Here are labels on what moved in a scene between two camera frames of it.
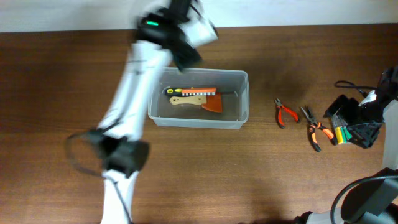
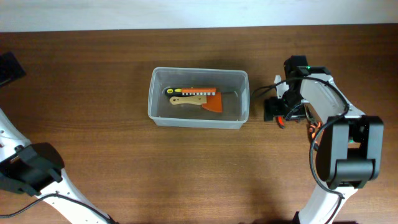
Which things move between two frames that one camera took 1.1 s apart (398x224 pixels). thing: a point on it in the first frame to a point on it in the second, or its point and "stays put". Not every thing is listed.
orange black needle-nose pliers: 313,124 stays put
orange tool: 198,91 stays put
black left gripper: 183,56 to 7,73
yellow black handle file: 191,91 stays put
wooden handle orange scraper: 212,102 stays put
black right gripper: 349,104 to 272,109
